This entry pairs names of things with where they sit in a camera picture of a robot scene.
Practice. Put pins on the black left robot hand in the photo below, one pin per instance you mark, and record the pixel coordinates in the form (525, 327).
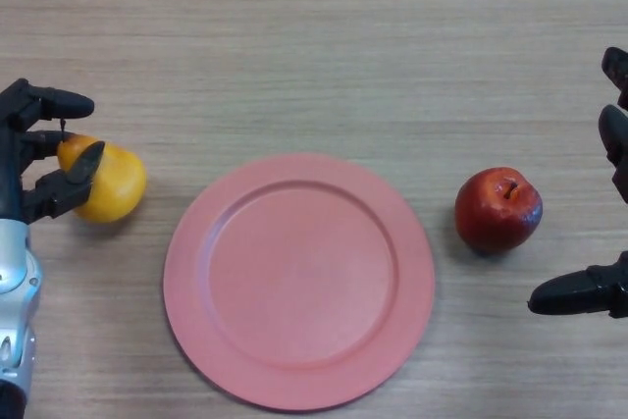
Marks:
(9, 173)

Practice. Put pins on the pink round plate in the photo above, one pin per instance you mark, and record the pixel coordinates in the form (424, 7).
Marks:
(299, 281)

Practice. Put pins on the yellow pear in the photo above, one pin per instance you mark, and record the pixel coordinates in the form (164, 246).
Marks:
(120, 183)

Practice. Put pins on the red apple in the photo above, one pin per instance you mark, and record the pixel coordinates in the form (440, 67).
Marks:
(493, 213)

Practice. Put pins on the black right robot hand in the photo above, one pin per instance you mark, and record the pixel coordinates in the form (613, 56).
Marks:
(579, 294)

